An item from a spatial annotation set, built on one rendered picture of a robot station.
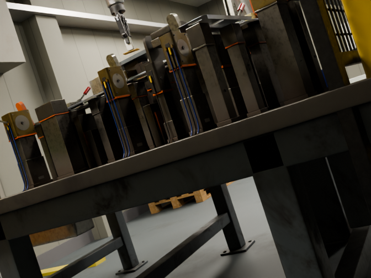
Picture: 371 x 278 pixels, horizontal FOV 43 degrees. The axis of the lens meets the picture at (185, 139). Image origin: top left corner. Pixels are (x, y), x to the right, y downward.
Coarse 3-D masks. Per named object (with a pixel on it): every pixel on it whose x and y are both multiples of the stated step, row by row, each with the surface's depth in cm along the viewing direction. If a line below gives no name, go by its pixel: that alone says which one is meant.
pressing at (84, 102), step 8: (240, 24) 152; (248, 24) 159; (256, 24) 164; (144, 72) 182; (128, 80) 187; (136, 80) 198; (144, 80) 207; (96, 96) 207; (104, 96) 216; (80, 104) 217; (88, 104) 226
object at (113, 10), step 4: (116, 4) 235; (120, 4) 235; (112, 8) 235; (116, 8) 235; (120, 8) 235; (124, 8) 237; (112, 12) 236; (116, 12) 235; (120, 12) 238; (124, 12) 240; (120, 16) 236
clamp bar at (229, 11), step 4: (224, 0) 183; (228, 0) 183; (232, 0) 182; (224, 4) 183; (228, 4) 183; (232, 4) 181; (228, 8) 183; (232, 8) 180; (228, 12) 182; (232, 12) 181; (236, 12) 182
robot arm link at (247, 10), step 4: (236, 0) 216; (240, 0) 214; (244, 0) 214; (248, 0) 213; (236, 4) 217; (248, 4) 213; (244, 8) 214; (248, 8) 213; (244, 12) 215; (248, 12) 214; (252, 12) 213
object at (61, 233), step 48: (240, 144) 98; (288, 144) 94; (336, 144) 90; (96, 192) 118; (144, 192) 111; (288, 192) 95; (0, 240) 136; (48, 240) 164; (192, 240) 223; (240, 240) 264; (288, 240) 97
